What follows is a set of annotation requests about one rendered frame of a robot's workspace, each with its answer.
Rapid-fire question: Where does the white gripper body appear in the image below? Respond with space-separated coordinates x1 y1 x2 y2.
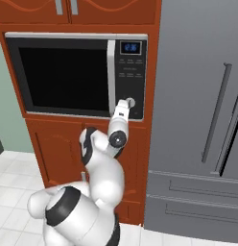
114 98 131 112

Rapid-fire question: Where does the black microwave oven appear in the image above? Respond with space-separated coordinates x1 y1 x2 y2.
4 32 149 121

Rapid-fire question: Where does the red-brown lower cupboard door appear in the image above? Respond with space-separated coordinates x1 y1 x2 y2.
83 122 148 226
25 118 86 189

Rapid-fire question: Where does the red-brown cupboard door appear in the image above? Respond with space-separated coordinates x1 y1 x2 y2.
83 122 148 226
69 0 157 26
0 0 71 25
25 118 86 189

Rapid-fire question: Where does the black microwave door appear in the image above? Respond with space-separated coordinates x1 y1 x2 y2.
5 37 117 118

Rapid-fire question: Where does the red-brown upper cupboard door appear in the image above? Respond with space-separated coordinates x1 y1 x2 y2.
69 0 157 26
0 0 71 25

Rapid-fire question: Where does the grey fridge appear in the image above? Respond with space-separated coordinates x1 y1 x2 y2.
143 0 238 245

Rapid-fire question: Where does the grey fridge drawer front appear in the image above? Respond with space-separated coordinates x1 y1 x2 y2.
145 170 238 209
143 193 238 245

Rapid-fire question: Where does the red-brown tall cabinet frame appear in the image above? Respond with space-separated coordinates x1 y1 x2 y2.
0 0 163 227

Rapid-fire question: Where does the silver microwave door handle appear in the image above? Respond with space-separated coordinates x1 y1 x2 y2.
107 39 117 117

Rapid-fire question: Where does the grey fridge door handle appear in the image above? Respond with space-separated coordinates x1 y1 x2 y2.
201 62 233 164
214 90 238 176

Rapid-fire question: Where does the grey cupboard door handle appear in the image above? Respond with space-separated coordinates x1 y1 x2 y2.
55 0 64 15
70 0 80 15

